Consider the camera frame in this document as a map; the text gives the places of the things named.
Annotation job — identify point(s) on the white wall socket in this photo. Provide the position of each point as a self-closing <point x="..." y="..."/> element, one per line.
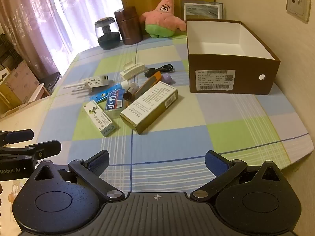
<point x="297" y="2"/>

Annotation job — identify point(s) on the cartoon printed cloth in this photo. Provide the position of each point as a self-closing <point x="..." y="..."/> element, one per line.
<point x="12" y="191"/>

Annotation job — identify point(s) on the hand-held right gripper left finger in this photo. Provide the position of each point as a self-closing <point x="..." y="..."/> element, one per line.
<point x="99" y="163"/>

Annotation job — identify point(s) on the brown cardboard box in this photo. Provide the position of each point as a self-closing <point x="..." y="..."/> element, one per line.
<point x="251" y="68"/>

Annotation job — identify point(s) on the blue white medicine box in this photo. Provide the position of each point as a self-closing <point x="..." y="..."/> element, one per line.
<point x="115" y="102"/>

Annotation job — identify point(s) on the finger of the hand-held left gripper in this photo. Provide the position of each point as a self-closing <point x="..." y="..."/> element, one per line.
<point x="48" y="148"/>
<point x="21" y="135"/>

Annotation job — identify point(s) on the glass jar with black base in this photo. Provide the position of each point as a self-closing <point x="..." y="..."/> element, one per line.
<point x="108" y="41"/>

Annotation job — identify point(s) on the blue tube with white cap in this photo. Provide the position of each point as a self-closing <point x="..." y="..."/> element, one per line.
<point x="103" y="94"/>

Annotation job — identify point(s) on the purple tube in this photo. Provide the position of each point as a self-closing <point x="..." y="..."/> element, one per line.
<point x="167" y="78"/>

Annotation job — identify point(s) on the plain cardboard carton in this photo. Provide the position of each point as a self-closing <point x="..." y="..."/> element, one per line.
<point x="19" y="78"/>

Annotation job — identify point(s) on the cream plastic clip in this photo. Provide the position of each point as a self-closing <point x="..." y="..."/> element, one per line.
<point x="133" y="70"/>

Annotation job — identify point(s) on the brown spray bottle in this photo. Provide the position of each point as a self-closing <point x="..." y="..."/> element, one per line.
<point x="128" y="95"/>

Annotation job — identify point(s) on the sheer pink curtain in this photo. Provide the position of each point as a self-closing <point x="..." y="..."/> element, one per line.
<point x="61" y="17"/>

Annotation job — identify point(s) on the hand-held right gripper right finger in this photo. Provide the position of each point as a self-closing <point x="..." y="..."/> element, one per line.
<point x="216" y="163"/>

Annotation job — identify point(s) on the green white medicine box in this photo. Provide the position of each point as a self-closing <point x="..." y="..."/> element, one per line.
<point x="98" y="118"/>

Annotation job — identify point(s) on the gold white carton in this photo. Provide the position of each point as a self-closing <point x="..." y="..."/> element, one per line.
<point x="150" y="103"/>

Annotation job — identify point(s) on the pink starfish plush toy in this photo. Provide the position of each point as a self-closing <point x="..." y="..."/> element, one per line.
<point x="160" y="17"/>

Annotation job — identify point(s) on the orange slim packet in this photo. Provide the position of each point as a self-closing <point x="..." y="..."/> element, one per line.
<point x="147" y="84"/>

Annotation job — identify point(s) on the white router with antennas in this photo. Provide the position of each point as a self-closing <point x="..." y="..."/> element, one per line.
<point x="96" y="81"/>

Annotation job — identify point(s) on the brown metal canister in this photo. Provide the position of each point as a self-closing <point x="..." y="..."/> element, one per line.
<point x="129" y="27"/>

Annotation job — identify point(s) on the silver picture frame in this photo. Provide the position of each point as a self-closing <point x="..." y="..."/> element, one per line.
<point x="201" y="11"/>

